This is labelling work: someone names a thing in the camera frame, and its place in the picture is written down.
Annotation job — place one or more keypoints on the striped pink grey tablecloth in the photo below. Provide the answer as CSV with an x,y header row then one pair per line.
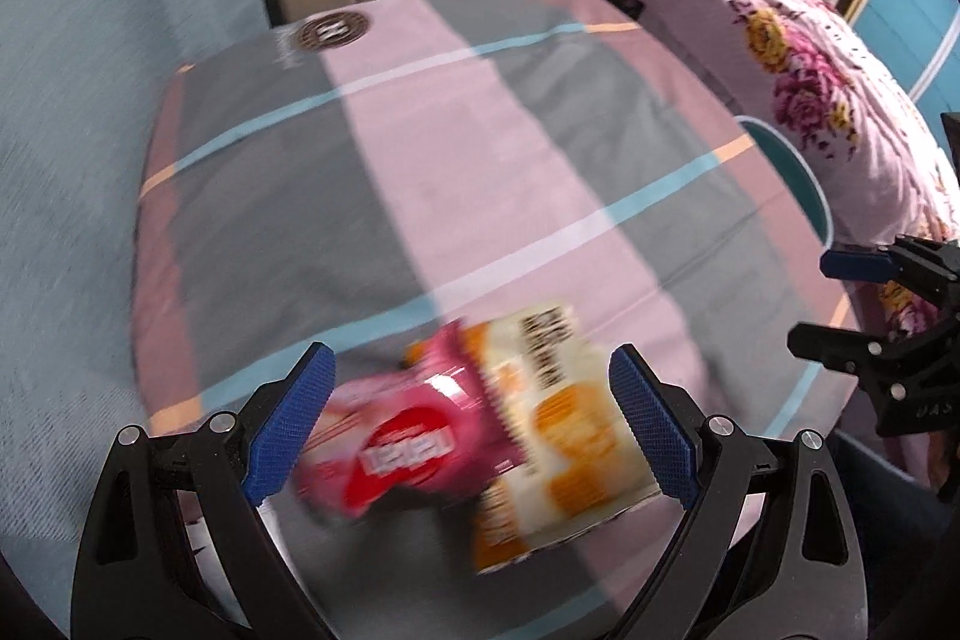
x,y
450,197

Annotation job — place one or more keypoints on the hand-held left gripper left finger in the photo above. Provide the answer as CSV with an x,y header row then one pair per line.
x,y
292,415

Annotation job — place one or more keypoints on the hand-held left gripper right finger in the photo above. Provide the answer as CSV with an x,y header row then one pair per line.
x,y
649,415

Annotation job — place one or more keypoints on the pink snack packet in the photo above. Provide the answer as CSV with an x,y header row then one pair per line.
x,y
397,445

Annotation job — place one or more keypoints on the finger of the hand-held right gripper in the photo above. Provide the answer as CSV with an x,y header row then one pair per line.
x,y
832,344
855,265

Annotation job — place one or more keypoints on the white and orange snack packet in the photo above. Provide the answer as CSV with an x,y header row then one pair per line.
x,y
570,430

